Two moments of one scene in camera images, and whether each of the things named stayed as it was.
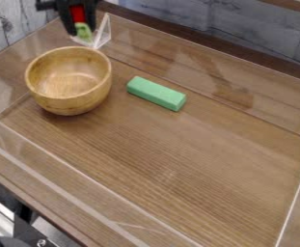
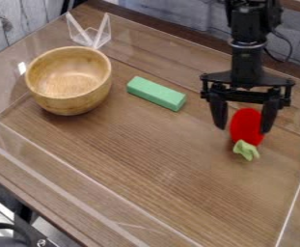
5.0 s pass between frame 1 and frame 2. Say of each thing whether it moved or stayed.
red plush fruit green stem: moved
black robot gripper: moved
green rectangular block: stayed
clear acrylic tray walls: stayed
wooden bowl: stayed
